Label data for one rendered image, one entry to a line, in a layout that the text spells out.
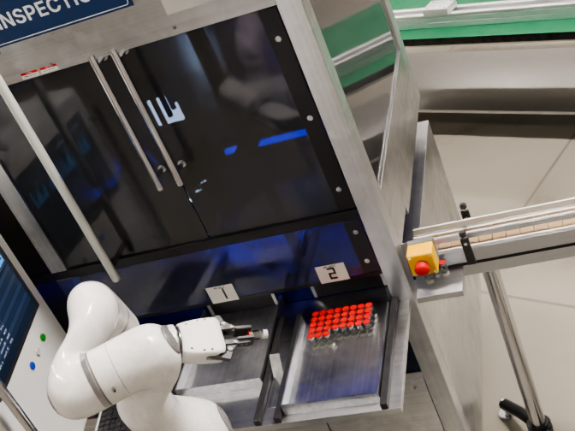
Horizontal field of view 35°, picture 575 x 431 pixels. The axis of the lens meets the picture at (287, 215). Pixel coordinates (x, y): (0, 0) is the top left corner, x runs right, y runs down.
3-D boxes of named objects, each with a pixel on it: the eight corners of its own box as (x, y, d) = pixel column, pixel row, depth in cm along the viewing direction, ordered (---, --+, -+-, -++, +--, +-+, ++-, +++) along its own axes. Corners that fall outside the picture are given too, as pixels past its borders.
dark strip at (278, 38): (364, 271, 249) (257, 10, 209) (380, 268, 247) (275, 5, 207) (364, 274, 248) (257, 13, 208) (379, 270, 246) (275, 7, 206)
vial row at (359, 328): (314, 339, 251) (308, 327, 249) (375, 329, 245) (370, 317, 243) (312, 345, 250) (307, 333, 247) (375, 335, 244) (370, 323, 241)
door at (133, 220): (68, 266, 267) (-37, 97, 237) (209, 237, 252) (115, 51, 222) (68, 268, 267) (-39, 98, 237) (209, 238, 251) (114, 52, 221)
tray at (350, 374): (305, 325, 259) (300, 315, 257) (392, 310, 250) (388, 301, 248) (285, 415, 232) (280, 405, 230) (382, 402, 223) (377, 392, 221)
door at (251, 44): (210, 236, 252) (115, 51, 222) (357, 205, 237) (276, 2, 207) (210, 238, 251) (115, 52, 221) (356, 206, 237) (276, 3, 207)
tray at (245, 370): (208, 317, 279) (203, 309, 277) (285, 304, 270) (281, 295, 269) (179, 399, 252) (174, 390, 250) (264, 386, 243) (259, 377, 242)
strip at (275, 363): (276, 369, 247) (269, 354, 244) (287, 368, 246) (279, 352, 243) (267, 408, 236) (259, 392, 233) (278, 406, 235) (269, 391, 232)
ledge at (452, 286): (420, 272, 263) (418, 267, 262) (465, 263, 258) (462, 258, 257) (417, 304, 251) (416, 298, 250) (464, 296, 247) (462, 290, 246)
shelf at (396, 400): (196, 324, 282) (193, 320, 281) (412, 286, 258) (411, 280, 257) (152, 445, 244) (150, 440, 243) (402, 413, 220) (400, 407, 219)
